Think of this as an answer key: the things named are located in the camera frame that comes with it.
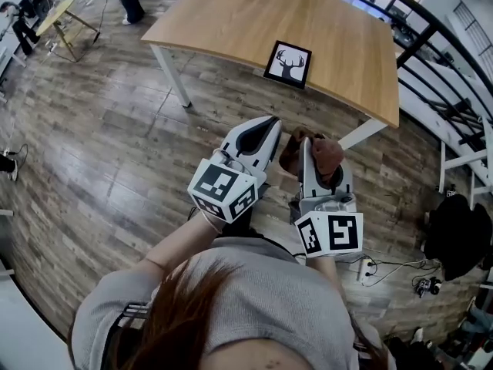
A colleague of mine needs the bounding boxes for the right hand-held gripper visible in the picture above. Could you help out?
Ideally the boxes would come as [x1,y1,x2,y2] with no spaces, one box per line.
[289,136,364,259]

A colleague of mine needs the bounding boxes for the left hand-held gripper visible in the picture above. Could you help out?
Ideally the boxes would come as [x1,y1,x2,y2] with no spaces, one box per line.
[187,115,283,224]

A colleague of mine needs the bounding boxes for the brown cloth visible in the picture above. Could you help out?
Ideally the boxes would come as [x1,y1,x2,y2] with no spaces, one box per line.
[278,126,345,187]

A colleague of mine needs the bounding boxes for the black framed deer picture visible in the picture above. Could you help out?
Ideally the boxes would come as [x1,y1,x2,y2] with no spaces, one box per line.
[263,39,313,90]

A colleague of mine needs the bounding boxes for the person's left forearm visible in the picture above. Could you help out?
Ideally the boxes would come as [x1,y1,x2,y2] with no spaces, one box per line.
[144,208,226,281]

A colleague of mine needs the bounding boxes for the person's right forearm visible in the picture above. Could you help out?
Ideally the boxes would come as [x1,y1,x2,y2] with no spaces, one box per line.
[311,253,350,300]

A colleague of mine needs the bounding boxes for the white table leg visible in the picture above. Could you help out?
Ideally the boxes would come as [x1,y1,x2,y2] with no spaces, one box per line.
[337,118,388,150]
[149,43,193,109]

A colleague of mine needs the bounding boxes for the person's black trousers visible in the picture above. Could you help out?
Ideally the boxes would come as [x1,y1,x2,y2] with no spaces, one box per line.
[226,198,270,242]

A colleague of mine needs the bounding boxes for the white power strip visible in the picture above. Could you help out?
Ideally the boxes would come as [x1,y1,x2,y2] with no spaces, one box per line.
[357,258,377,283]

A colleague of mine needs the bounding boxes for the person's grey knit top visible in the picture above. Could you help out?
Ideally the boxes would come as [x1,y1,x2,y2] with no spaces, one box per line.
[71,237,397,370]

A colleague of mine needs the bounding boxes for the white staircase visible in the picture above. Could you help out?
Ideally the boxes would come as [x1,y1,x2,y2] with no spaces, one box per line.
[396,52,493,161]

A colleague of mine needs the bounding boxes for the white metal stand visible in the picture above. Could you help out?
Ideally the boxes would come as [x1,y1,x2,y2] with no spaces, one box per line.
[438,116,493,210]

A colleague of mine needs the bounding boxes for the black bag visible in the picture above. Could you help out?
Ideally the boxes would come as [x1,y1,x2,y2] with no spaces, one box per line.
[423,193,493,282]

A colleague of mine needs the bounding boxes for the small black device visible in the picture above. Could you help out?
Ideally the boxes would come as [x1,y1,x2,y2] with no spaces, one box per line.
[411,277,443,298]

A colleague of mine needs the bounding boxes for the wooden table with white legs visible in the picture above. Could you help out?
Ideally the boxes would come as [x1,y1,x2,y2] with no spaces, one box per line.
[296,0,493,146]

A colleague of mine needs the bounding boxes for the round yellow table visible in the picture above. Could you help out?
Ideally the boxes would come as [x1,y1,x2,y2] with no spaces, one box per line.
[35,0,101,63]

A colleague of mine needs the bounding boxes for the thin wrist bracelet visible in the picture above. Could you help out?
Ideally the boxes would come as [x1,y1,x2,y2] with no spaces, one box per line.
[200,210,224,234]

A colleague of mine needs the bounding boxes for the white cable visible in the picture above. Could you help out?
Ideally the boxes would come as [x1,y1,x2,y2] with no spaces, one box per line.
[364,258,440,288]

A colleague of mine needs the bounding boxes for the black striped shoulder strap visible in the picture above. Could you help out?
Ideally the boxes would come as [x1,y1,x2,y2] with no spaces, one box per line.
[102,301,151,370]

